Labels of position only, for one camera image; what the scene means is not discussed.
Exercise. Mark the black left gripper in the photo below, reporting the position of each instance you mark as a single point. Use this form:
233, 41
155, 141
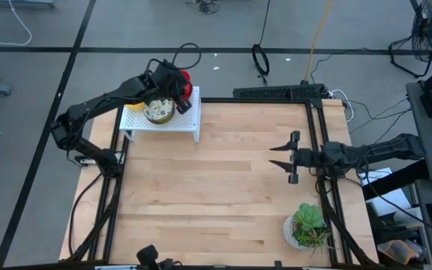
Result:
165, 82

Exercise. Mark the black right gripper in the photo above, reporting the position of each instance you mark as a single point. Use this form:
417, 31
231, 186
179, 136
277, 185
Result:
308, 158

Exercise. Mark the red plastic mini bowl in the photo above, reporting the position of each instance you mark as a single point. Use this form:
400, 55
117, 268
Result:
188, 86

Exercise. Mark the olive yellow mini bowl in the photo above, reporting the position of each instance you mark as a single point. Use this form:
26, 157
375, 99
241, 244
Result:
159, 110

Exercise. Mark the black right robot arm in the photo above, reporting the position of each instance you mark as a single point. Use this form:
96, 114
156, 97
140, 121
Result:
373, 150

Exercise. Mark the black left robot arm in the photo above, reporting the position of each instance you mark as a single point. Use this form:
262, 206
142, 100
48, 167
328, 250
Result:
99, 101

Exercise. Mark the white perforated metal shelf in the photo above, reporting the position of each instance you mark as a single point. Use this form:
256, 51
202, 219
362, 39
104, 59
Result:
186, 123

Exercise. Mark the succulent in white pot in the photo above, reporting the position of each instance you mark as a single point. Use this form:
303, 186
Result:
308, 217

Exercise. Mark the black perforated power strip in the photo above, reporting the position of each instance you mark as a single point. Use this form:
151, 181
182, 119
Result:
276, 91

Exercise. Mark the white box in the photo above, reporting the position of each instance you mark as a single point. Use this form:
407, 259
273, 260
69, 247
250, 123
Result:
388, 202

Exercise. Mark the black metal beam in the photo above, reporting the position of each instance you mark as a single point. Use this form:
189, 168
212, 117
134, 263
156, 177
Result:
396, 182

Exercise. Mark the orange translucent bag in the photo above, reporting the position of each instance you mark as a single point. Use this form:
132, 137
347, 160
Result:
398, 251

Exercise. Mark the black floor fan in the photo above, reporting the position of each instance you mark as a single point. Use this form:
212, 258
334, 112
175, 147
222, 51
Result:
431, 30

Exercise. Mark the black aluminium table frame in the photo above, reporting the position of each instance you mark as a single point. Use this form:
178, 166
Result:
253, 100

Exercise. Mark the black table-level camera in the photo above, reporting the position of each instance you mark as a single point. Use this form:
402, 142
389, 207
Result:
147, 257

